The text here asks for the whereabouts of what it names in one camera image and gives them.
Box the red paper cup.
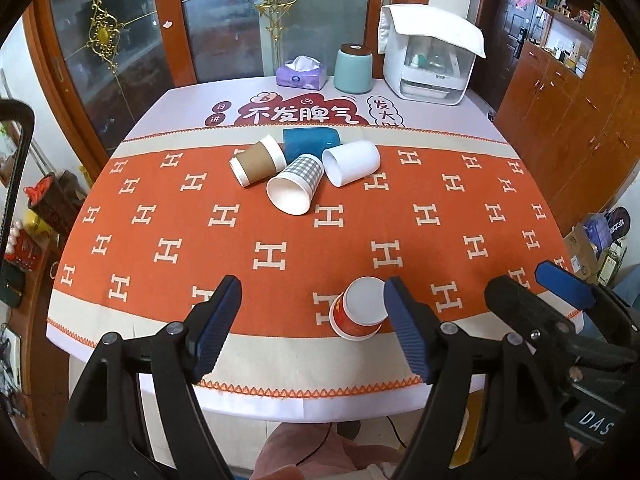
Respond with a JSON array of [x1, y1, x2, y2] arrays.
[[329, 276, 387, 341]]

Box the white paper cup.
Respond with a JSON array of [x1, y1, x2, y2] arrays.
[[322, 140, 381, 188]]

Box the grey plaid paper cup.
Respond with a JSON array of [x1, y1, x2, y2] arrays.
[[266, 154, 324, 216]]

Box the brown sleeve paper cup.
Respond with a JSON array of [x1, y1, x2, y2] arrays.
[[229, 134, 286, 188]]

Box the blue paper cup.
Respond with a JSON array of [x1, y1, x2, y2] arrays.
[[283, 127, 341, 164]]

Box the cardboard box with items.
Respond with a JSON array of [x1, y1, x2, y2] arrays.
[[564, 207, 631, 286]]

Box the wooden cabinet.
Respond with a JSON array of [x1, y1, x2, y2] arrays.
[[496, 0, 639, 233]]

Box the dark basket red items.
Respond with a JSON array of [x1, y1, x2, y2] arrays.
[[24, 170, 87, 236]]

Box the white countertop appliance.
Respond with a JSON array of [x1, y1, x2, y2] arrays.
[[383, 30, 476, 106]]

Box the orange H-pattern tablecloth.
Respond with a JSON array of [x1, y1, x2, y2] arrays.
[[47, 78, 577, 422]]

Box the teal canister brown lid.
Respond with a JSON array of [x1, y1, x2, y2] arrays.
[[333, 44, 373, 94]]

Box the purple tissue box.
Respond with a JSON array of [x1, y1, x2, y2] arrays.
[[276, 55, 328, 90]]

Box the glass door gold ornament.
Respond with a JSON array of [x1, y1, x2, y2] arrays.
[[23, 0, 427, 174]]

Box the black curved cable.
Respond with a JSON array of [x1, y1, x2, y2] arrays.
[[0, 98, 36, 261]]

